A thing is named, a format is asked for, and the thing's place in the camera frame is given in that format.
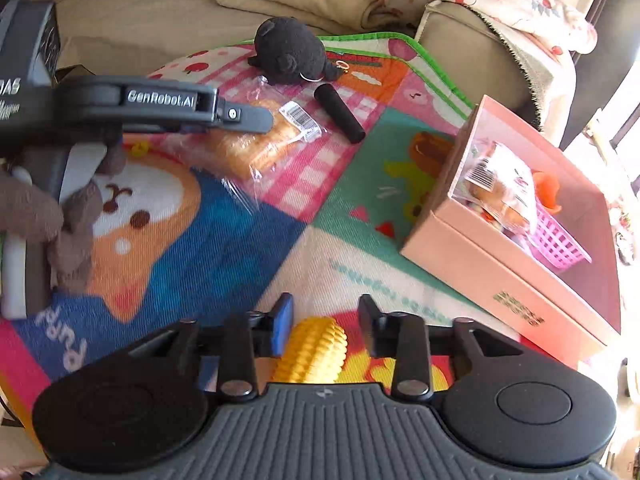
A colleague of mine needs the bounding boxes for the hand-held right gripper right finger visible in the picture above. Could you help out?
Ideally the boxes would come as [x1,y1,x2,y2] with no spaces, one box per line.
[358,294,523,402]

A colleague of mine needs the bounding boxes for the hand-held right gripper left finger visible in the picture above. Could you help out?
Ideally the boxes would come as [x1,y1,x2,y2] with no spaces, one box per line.
[127,292,294,402]

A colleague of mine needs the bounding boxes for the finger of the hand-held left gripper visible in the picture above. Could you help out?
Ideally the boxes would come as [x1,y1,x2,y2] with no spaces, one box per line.
[215,102,275,134]

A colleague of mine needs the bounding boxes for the bread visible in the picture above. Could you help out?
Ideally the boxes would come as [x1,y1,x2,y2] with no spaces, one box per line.
[207,76,328,196]

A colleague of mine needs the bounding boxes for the yellow toy corn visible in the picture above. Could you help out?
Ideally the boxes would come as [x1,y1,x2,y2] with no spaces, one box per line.
[271,317,348,386]

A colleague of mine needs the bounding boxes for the pink cardboard box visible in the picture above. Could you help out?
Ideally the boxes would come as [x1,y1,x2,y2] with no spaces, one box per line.
[400,94,623,371]

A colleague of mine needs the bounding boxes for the pastries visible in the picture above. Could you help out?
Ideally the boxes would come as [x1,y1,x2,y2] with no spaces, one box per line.
[452,140,538,235]

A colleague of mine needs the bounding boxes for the pink plastic basket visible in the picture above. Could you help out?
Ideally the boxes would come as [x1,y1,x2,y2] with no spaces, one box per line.
[522,200,593,273]

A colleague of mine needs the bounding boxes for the orange plastic toy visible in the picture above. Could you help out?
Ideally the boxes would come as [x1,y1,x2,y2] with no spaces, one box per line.
[531,171,564,211]

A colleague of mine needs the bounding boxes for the person's left hand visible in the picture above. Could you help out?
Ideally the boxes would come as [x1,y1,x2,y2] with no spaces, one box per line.
[0,132,128,296]

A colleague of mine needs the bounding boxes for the black plush toy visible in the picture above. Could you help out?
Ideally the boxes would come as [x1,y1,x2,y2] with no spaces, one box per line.
[247,16,347,86]

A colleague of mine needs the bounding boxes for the black foam cylinder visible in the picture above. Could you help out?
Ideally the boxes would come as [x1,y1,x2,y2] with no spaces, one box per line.
[313,82,366,144]

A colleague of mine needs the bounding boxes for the colourful printed play mat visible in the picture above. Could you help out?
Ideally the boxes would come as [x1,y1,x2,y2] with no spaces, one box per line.
[0,32,551,461]

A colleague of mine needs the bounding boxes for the beige sofa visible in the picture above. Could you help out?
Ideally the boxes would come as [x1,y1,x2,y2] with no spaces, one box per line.
[0,0,640,151]

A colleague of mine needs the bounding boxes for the fringed beige cloth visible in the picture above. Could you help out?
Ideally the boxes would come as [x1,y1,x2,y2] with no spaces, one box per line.
[480,7,581,131]

